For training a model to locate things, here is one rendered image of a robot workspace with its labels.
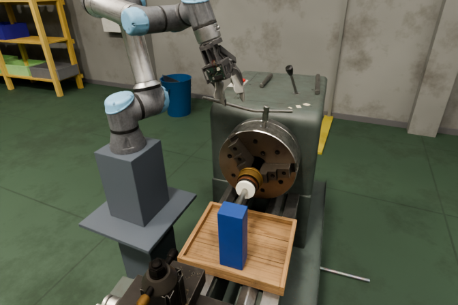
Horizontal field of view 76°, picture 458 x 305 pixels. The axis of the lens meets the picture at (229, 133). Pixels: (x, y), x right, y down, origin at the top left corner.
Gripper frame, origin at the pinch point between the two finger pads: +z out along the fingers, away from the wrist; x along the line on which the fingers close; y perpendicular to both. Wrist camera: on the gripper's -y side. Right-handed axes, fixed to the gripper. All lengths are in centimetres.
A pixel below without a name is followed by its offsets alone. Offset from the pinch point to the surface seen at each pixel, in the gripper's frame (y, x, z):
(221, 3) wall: -335, -118, -51
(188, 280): 42, -11, 34
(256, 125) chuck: -11.6, 0.3, 15.0
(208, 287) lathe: 32, -15, 49
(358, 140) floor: -257, 24, 154
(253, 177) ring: 4.4, -0.6, 27.8
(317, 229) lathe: -37, 4, 90
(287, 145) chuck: -8.0, 10.6, 23.5
